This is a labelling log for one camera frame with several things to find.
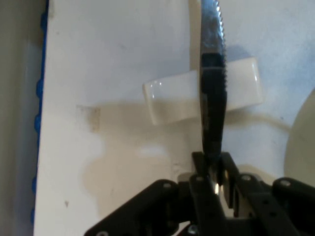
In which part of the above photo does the blue beaded edge strip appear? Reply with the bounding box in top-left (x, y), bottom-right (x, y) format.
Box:
top-left (30, 0), bottom-right (50, 226)

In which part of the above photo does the white round plate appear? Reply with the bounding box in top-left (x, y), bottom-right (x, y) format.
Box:
top-left (283, 88), bottom-right (315, 184)

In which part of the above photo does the serrated steel table knife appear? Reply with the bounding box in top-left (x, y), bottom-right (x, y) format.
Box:
top-left (198, 0), bottom-right (228, 197)

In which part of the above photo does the white ceramic cutlery rest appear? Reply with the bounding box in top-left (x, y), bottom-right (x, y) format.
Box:
top-left (142, 57), bottom-right (263, 126)

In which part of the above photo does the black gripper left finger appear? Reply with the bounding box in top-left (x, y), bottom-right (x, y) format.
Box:
top-left (83, 151), bottom-right (227, 236)

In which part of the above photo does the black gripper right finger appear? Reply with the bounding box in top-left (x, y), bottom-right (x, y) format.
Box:
top-left (220, 151), bottom-right (315, 236)

